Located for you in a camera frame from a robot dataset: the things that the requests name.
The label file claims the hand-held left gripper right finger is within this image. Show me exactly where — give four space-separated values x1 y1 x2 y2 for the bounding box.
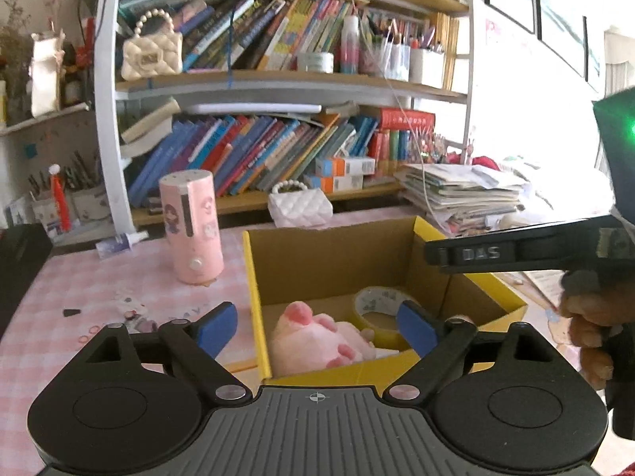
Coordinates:
382 300 559 405

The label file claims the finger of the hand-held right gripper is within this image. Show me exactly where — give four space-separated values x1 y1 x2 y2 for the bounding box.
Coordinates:
424 215 619 275

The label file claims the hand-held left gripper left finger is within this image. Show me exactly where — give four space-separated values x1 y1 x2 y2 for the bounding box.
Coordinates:
79 301 254 405

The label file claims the pink plush paw toy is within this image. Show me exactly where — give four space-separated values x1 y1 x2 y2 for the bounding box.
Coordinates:
270 301 378 376

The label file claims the yellow cardboard box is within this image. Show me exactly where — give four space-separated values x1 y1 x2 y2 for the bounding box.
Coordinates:
242 215 529 388

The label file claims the person's right hand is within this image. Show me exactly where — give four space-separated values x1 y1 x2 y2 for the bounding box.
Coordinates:
559 294 616 392

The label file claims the patterned tape roll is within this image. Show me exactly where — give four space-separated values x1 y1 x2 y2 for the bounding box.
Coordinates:
352 286 423 333

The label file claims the stack of papers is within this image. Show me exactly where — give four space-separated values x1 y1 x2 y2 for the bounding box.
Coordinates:
394 161 527 237

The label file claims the pink cylindrical humidifier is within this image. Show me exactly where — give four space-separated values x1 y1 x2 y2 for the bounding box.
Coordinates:
158 169 225 286

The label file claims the small clear spray bottle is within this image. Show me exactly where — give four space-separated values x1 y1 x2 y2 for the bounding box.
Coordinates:
94 230 150 259

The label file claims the box of coloured pencils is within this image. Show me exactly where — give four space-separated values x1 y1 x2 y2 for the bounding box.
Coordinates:
411 128 448 165

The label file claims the white quilted handbag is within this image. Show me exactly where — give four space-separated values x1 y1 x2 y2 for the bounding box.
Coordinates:
267 179 333 229

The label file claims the pink checked tablecloth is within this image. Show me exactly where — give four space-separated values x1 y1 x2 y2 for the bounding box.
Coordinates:
0 208 566 407

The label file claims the orange and white carton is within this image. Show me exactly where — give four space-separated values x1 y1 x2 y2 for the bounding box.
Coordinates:
303 174 366 194
314 155 377 177

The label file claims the white desk pen organizer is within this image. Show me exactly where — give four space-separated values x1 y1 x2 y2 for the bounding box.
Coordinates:
29 156 113 230

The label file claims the row of leaning colourful books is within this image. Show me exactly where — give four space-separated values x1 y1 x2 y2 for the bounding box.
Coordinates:
126 113 384 200

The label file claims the red book set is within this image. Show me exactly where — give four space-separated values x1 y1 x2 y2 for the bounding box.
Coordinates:
369 107 437 164

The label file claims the red tassel pen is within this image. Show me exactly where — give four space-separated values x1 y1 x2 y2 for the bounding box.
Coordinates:
49 163 73 232

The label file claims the black flat case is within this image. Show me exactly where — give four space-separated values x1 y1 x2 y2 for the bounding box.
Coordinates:
0 223 53 339

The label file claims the white pen cup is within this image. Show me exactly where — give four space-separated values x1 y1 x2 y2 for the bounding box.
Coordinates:
409 48 446 85

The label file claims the clear holder of pens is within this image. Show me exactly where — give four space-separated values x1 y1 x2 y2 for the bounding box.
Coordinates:
364 20 412 81

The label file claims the white bookshelf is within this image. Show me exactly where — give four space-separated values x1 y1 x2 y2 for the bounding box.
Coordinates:
94 0 478 232

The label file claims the pink and blue tall bottle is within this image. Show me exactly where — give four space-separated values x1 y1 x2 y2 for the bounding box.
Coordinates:
339 15 361 75

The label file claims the round white tin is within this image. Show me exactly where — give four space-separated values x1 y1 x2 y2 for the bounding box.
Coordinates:
296 52 335 73

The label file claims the row of yellow-spined books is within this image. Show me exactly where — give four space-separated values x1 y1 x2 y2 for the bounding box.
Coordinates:
119 0 359 73

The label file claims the white carton-shaped box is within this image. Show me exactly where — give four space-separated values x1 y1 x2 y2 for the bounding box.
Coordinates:
30 32 65 118

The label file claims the white hanging cable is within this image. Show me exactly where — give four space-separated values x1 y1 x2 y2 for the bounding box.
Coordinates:
340 0 438 220

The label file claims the beige quilted pearl-handle handbag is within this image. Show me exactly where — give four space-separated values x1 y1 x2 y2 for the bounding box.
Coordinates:
121 8 184 82

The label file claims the blue hanging cord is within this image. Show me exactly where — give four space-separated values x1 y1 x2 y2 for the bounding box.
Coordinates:
225 0 235 88

